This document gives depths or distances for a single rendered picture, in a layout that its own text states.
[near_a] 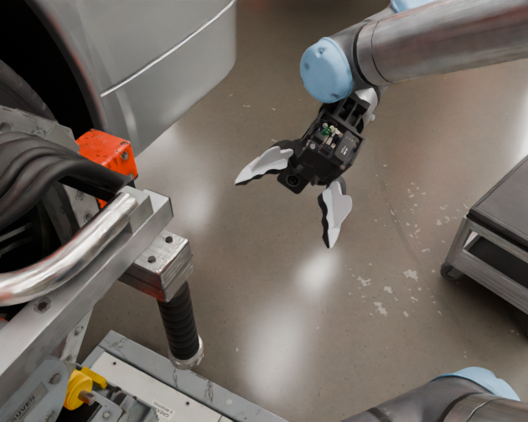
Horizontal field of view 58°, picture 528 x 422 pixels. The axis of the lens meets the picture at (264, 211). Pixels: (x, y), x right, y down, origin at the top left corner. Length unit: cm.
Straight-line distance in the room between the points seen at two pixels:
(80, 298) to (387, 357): 119
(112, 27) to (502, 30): 54
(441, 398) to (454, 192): 170
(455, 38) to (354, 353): 113
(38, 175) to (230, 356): 111
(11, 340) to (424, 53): 45
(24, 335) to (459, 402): 32
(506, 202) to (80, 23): 122
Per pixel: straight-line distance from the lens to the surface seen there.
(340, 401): 143
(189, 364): 61
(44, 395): 54
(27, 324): 42
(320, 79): 61
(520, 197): 159
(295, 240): 174
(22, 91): 69
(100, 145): 73
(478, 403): 37
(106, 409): 122
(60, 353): 80
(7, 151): 47
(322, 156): 64
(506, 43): 50
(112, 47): 80
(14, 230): 78
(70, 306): 42
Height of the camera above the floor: 130
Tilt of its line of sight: 45 degrees down
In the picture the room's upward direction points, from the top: straight up
